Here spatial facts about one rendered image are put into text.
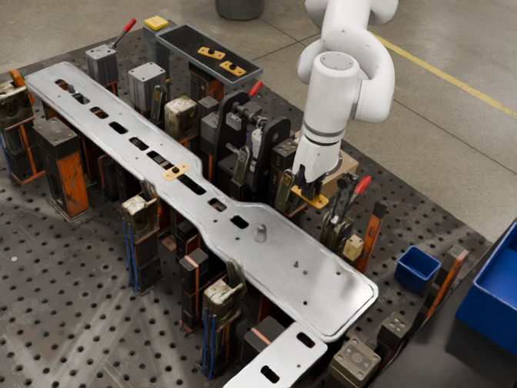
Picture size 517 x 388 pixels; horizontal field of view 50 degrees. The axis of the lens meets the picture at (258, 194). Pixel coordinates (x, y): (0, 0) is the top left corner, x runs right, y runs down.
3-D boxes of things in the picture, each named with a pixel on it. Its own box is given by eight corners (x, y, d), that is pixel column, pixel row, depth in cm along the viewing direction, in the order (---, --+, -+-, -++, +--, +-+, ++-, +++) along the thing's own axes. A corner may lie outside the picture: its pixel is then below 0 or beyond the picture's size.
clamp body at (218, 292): (190, 364, 152) (189, 289, 128) (221, 338, 159) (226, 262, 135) (213, 387, 148) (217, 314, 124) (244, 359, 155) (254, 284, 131)
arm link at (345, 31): (400, 21, 120) (384, 135, 106) (327, 9, 122) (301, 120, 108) (411, -12, 112) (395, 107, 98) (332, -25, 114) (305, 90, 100)
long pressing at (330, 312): (10, 83, 188) (9, 79, 187) (68, 61, 201) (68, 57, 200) (328, 350, 126) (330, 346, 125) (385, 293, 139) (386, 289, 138)
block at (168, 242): (160, 242, 182) (156, 177, 161) (190, 222, 189) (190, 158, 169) (171, 252, 179) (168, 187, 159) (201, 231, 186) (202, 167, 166)
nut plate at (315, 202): (289, 189, 125) (290, 185, 124) (301, 182, 127) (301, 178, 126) (318, 209, 121) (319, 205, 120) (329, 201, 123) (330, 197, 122)
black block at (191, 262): (171, 325, 161) (167, 262, 140) (198, 303, 166) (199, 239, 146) (189, 343, 157) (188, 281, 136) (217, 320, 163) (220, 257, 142)
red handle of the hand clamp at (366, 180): (325, 218, 145) (361, 171, 146) (327, 220, 147) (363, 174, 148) (338, 227, 143) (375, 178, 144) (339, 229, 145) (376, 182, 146)
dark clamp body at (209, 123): (190, 206, 195) (189, 118, 168) (218, 188, 202) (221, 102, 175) (211, 223, 190) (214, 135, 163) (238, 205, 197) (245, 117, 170)
